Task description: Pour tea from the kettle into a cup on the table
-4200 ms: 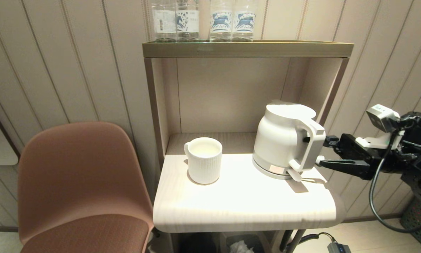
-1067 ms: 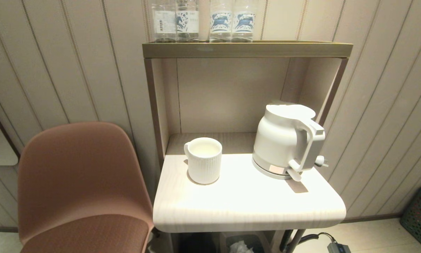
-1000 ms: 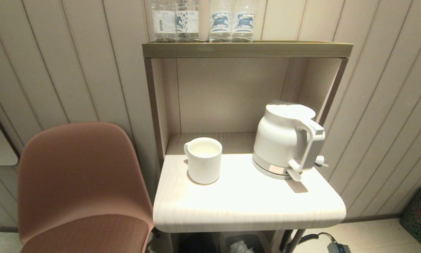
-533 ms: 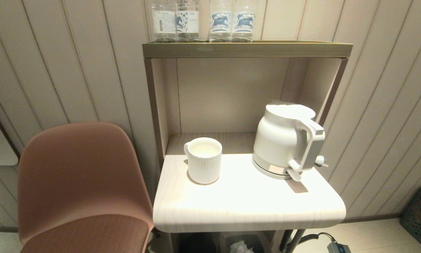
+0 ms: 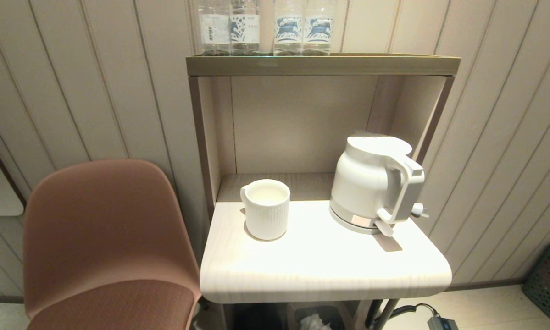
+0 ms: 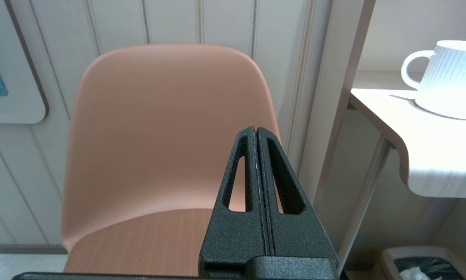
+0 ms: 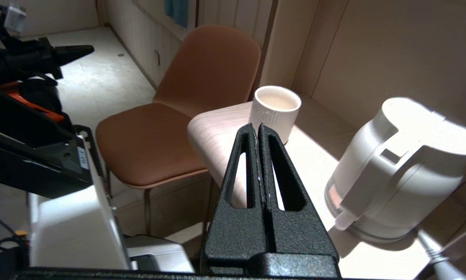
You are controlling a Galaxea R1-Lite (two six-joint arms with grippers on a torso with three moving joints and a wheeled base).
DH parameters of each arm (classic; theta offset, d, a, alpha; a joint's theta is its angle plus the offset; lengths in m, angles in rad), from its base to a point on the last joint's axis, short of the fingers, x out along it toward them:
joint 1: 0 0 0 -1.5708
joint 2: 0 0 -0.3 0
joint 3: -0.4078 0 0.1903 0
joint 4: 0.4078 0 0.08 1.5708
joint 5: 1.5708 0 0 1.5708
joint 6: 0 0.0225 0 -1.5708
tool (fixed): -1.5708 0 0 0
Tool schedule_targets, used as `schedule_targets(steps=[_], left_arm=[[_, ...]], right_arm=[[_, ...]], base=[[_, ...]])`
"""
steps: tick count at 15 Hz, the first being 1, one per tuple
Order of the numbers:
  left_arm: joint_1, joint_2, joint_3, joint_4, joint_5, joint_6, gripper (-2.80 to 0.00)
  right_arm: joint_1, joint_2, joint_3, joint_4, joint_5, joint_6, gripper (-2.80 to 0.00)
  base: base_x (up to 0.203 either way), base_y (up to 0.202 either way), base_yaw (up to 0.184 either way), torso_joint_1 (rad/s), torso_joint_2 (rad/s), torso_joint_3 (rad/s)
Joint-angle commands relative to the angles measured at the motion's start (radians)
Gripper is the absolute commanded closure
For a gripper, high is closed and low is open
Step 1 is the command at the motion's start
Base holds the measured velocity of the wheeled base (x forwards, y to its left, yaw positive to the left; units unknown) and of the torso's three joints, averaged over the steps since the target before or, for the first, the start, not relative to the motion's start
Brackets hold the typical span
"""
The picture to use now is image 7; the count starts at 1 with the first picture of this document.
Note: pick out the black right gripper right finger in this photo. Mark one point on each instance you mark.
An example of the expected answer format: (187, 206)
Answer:
(299, 233)

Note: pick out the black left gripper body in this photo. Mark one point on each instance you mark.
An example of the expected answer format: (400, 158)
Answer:
(19, 62)

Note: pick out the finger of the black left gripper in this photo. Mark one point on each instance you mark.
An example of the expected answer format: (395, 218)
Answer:
(75, 48)
(65, 59)

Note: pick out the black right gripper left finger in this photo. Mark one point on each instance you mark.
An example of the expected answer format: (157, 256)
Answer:
(236, 233)

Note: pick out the white electric kettle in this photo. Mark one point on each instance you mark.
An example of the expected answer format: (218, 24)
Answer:
(396, 167)

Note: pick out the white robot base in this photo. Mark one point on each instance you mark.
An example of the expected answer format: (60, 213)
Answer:
(163, 252)

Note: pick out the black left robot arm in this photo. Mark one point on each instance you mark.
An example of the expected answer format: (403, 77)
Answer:
(27, 144)

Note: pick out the white round kettle base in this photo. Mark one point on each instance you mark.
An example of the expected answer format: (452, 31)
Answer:
(384, 238)

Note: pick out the teal cloth item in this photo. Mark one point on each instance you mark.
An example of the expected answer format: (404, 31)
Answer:
(177, 11)

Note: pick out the pink plastic chair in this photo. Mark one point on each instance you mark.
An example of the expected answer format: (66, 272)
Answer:
(151, 144)

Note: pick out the white ribbed ceramic mug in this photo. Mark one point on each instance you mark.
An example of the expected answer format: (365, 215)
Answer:
(275, 112)

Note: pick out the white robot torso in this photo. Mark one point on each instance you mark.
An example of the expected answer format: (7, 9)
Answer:
(73, 229)

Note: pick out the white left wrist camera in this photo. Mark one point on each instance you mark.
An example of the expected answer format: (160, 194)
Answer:
(15, 17)

